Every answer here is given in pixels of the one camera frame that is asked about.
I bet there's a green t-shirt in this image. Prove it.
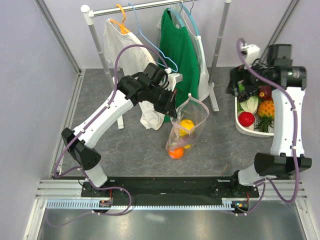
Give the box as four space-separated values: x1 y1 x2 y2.
159 8 200 108

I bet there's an orange toy fruit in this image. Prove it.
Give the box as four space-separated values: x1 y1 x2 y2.
168 147 185 160

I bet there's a white-green cabbage toy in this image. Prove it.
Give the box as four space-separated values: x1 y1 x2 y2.
239 96 259 115

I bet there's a red apple toy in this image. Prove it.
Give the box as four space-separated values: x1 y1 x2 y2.
238 111 255 127

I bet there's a left aluminium frame post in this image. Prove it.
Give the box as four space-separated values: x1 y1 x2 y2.
34 0 82 75

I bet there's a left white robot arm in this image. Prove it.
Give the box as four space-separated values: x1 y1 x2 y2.
61 63 177 197

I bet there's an aluminium frame post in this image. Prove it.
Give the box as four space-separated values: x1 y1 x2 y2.
259 0 300 69
34 0 82 75

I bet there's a yellow pear toy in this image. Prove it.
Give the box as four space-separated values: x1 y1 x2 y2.
179 119 195 137

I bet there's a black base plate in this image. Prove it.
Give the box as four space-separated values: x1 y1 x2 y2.
81 176 259 206

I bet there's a silver clothes rack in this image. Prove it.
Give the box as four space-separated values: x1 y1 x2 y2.
80 0 232 130

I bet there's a white fruit basket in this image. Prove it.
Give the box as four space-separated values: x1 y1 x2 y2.
234 97 274 138

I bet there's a white t-shirt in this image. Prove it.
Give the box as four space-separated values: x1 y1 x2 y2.
103 18 165 130

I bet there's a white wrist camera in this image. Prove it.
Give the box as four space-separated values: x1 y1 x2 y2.
240 43 261 65
164 67 183 91

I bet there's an orange spiky kiwano toy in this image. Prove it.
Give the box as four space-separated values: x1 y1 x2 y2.
255 98 275 133

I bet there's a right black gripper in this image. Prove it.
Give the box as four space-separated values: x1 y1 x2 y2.
225 58 271 97

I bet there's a slotted cable duct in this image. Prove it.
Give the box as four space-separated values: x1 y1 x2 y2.
46 199 244 211

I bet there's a clear pink-dotted zip bag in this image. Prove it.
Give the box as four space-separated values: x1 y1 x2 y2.
165 93 210 160

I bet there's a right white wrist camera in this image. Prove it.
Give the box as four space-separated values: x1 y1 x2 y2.
240 43 261 65

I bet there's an orange hanger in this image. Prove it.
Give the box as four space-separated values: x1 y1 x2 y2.
109 4 130 34

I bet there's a yellow-orange mango toy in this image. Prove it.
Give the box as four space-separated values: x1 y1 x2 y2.
183 143 193 149

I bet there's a light blue wire hanger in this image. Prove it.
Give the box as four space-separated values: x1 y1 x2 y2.
127 1 179 73

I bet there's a black grapes toy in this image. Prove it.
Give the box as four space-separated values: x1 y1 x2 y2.
237 92 252 103

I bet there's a right aluminium frame post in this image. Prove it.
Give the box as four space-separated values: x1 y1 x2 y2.
259 0 300 69

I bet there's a white tank top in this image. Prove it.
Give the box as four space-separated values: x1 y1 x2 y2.
156 3 211 102

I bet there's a dark red mangosteen toy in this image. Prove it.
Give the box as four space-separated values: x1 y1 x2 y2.
258 85 272 100

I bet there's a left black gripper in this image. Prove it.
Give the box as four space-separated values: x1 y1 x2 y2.
146 85 177 119

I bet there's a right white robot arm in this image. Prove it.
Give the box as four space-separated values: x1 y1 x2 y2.
226 38 312 203

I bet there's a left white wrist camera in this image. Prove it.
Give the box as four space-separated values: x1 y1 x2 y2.
164 67 183 91

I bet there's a teal padded hanger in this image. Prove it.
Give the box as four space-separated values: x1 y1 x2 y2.
168 3 200 40

